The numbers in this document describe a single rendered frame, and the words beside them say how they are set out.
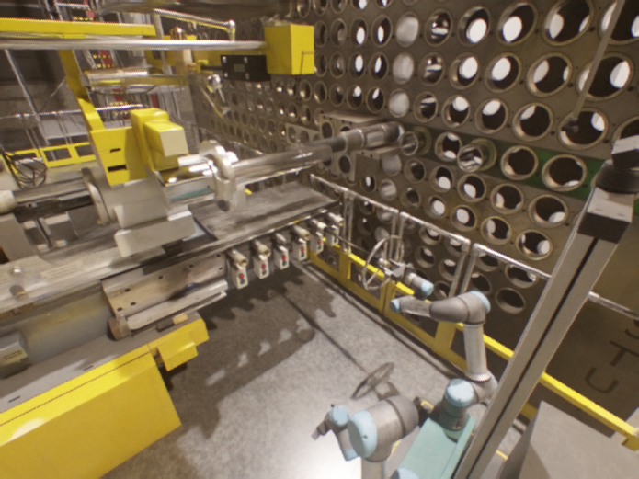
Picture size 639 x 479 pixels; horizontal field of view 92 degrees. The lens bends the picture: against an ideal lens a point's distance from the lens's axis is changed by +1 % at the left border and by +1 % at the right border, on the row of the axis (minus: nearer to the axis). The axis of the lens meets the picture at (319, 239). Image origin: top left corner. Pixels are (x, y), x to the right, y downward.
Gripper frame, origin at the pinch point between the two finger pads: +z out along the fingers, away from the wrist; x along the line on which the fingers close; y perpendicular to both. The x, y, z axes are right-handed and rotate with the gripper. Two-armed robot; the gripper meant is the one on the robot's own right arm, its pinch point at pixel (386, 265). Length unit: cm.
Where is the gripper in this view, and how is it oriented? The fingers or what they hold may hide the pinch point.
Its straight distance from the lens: 201.8
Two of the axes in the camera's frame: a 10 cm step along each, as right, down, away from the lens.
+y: 0.4, 8.4, 5.4
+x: 7.7, -3.7, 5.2
